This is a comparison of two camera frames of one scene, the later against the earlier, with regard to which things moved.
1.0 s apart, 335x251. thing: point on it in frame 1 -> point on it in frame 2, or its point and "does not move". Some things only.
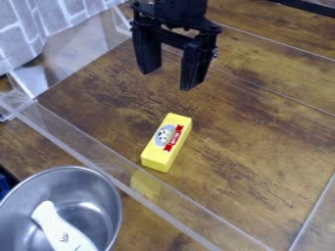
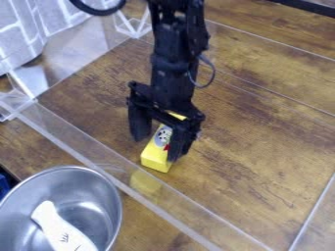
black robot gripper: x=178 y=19 -> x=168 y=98
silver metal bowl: x=85 y=201 does not move
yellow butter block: x=168 y=142 does not move
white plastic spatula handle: x=65 y=236 does not move
